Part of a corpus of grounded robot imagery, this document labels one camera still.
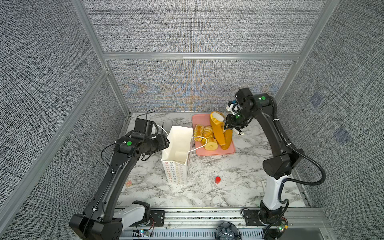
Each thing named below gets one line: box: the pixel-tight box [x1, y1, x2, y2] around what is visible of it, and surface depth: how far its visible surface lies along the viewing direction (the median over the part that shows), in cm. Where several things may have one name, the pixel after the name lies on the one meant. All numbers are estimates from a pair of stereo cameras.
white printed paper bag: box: [160, 125, 193, 185], surface depth 75 cm
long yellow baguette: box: [210, 111, 226, 146], surface depth 87 cm
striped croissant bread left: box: [193, 124, 204, 142], surface depth 105 cm
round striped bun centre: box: [203, 125, 214, 139], surface depth 102 cm
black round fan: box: [215, 221, 242, 240], surface depth 69 cm
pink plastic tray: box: [192, 113, 236, 157], surface depth 100 cm
